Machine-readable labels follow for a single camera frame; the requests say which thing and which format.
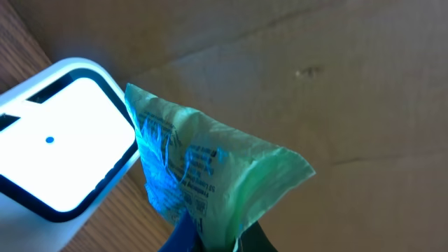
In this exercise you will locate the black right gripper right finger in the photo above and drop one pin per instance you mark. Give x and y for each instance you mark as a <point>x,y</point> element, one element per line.
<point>255,240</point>

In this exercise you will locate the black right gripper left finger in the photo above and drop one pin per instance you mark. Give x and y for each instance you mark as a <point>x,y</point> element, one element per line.
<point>184,238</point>

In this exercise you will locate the teal white packet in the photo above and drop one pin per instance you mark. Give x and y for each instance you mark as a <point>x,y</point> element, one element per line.
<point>225,179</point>

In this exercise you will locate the white barcode scanner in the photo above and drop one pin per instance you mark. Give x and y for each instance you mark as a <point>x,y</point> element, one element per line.
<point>66,141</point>

